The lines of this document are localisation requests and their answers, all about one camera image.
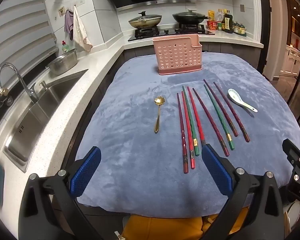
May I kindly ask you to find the white ceramic spoon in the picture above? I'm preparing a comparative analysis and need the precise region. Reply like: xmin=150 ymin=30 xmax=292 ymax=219
xmin=227 ymin=88 xmax=258 ymax=113

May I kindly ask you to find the dark red chopstick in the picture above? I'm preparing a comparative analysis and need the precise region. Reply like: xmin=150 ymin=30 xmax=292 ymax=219
xmin=192 ymin=87 xmax=230 ymax=157
xmin=177 ymin=93 xmax=189 ymax=174

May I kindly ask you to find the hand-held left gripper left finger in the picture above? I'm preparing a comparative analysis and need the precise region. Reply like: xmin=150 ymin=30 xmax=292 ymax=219
xmin=17 ymin=146 xmax=120 ymax=240

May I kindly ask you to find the striped window blind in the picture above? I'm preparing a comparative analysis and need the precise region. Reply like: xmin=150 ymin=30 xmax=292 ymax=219
xmin=0 ymin=0 xmax=58 ymax=85

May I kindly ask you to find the pink perforated utensil holder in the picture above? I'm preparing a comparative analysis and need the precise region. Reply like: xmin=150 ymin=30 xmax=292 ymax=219
xmin=152 ymin=34 xmax=203 ymax=76

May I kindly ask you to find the dark soy sauce bottle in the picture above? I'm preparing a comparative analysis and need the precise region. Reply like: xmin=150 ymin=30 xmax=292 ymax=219
xmin=222 ymin=14 xmax=234 ymax=34

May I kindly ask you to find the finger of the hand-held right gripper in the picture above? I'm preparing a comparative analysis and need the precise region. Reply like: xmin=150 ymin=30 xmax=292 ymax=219
xmin=282 ymin=138 xmax=300 ymax=173

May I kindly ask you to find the chrome kitchen faucet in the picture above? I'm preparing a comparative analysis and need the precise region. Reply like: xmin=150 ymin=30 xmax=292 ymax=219
xmin=0 ymin=62 xmax=39 ymax=108

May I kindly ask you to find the white hanging towel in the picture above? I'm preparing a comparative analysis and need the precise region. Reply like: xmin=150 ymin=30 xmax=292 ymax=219
xmin=72 ymin=5 xmax=93 ymax=52

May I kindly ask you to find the stainless steel sink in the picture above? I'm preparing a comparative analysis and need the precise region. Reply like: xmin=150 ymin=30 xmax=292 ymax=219
xmin=2 ymin=69 xmax=89 ymax=173

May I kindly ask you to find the gold flower spoon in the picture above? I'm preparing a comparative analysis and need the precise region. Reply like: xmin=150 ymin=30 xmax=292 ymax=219
xmin=154 ymin=96 xmax=165 ymax=133

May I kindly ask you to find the green chopstick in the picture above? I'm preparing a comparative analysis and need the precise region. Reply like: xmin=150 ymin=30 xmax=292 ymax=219
xmin=182 ymin=85 xmax=200 ymax=157
xmin=204 ymin=84 xmax=235 ymax=151

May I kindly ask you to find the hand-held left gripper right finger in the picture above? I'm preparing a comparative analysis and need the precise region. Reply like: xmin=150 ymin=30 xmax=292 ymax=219
xmin=201 ymin=144 xmax=288 ymax=240

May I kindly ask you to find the yellow clothing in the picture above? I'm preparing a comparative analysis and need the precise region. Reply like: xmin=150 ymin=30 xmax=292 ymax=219
xmin=121 ymin=206 xmax=250 ymax=240

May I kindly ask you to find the black gas stove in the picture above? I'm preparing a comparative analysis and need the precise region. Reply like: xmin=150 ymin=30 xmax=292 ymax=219
xmin=127 ymin=24 xmax=209 ymax=42

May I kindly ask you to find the white cabinet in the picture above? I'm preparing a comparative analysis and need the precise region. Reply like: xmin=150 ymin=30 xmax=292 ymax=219
xmin=285 ymin=42 xmax=300 ymax=75

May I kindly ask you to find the purple hanging cloth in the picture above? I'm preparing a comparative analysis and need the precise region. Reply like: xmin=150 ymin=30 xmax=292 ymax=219
xmin=64 ymin=9 xmax=74 ymax=41

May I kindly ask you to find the black wok with lid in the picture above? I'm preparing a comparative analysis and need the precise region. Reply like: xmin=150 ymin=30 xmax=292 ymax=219
xmin=172 ymin=9 xmax=212 ymax=24

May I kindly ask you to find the blue fleece blanket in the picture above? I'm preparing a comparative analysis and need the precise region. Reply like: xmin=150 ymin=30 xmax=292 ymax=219
xmin=75 ymin=52 xmax=300 ymax=218

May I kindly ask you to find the purple chopstick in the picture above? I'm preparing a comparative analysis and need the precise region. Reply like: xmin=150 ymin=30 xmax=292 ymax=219
xmin=203 ymin=79 xmax=239 ymax=137
xmin=213 ymin=81 xmax=251 ymax=143

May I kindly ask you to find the beige wok with lid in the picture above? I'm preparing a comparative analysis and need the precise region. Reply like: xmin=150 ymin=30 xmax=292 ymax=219
xmin=128 ymin=11 xmax=163 ymax=29

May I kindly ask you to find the spice jar rack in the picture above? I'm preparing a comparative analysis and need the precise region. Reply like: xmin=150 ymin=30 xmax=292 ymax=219
xmin=232 ymin=21 xmax=248 ymax=36

